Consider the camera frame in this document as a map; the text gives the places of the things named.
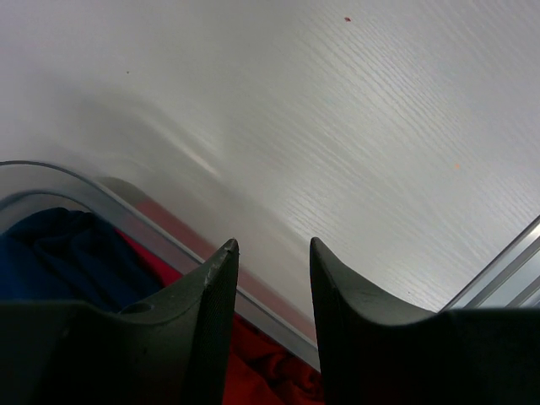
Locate grey plastic bin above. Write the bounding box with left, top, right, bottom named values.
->
left=1, top=160, right=320, bottom=369

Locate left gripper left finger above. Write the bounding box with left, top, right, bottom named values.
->
left=1, top=240, right=239, bottom=404

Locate blue rolled t shirt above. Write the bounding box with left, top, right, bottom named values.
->
left=1, top=208, right=162, bottom=312

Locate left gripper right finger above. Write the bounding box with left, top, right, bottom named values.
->
left=310, top=238, right=539, bottom=404

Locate dark red rolled t shirt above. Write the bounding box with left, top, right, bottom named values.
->
left=112, top=230, right=324, bottom=404

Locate aluminium rail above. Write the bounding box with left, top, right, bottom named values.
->
left=443, top=219, right=540, bottom=310

